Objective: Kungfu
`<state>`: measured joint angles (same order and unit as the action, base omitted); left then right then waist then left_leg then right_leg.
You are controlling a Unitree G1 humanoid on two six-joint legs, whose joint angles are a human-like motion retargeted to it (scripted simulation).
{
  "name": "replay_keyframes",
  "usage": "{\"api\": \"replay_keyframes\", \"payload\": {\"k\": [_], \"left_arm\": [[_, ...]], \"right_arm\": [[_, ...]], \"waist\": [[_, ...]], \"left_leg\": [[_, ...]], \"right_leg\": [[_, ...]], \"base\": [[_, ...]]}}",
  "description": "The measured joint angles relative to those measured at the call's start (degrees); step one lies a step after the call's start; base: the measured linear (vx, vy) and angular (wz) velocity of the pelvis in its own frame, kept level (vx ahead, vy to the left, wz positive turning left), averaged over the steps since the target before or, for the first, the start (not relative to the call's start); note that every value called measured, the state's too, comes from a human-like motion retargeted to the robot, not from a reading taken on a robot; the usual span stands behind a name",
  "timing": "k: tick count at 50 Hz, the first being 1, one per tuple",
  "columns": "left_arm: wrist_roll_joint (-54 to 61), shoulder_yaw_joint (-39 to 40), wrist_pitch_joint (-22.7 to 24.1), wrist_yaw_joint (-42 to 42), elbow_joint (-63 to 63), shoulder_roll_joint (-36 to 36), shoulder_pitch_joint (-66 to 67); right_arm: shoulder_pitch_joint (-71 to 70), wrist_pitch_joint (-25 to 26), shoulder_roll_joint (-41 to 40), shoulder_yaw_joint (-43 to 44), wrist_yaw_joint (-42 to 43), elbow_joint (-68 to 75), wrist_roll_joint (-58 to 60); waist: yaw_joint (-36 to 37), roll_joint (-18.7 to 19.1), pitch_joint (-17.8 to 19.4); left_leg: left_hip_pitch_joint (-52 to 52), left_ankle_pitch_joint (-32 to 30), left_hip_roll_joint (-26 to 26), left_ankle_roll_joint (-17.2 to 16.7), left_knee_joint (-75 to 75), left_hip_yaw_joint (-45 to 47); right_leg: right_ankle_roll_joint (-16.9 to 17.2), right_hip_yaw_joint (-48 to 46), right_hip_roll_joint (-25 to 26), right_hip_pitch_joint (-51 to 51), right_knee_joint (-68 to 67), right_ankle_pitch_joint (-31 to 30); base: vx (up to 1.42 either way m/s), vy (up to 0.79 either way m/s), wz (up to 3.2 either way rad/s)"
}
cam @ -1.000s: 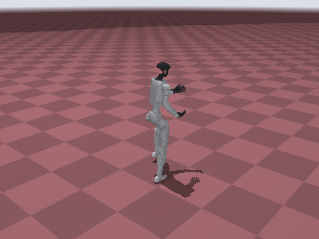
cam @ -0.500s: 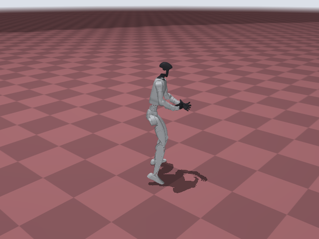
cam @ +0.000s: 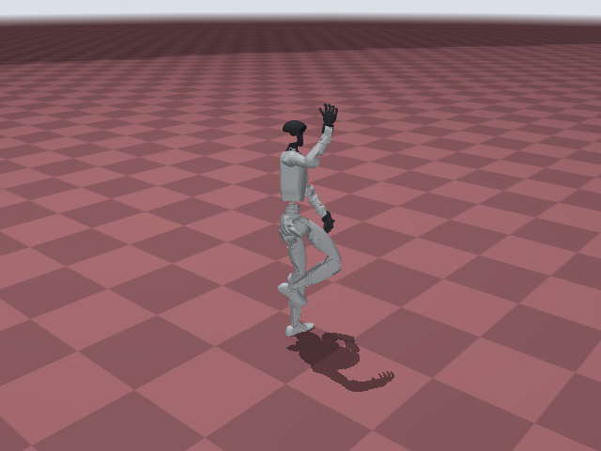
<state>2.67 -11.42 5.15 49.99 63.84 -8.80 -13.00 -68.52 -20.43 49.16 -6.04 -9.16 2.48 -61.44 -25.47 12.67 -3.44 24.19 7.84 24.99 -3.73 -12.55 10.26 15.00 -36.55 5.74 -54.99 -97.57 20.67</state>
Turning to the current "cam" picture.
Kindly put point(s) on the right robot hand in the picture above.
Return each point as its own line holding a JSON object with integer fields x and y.
{"x": 329, "y": 117}

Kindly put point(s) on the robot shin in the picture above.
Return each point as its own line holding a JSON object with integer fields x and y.
{"x": 320, "y": 272}
{"x": 295, "y": 309}

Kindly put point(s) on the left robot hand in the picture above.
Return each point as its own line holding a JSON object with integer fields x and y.
{"x": 328, "y": 222}

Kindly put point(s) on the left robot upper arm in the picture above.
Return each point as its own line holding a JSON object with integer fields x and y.
{"x": 309, "y": 189}

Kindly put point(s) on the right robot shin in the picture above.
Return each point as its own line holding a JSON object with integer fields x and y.
{"x": 320, "y": 272}

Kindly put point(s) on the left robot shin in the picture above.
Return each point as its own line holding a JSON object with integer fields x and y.
{"x": 295, "y": 309}

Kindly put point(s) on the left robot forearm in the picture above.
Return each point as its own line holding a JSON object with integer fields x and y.
{"x": 317, "y": 205}

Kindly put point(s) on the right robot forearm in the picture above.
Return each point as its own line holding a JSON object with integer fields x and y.
{"x": 321, "y": 145}

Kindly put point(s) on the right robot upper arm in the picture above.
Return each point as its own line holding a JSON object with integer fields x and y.
{"x": 291, "y": 158}

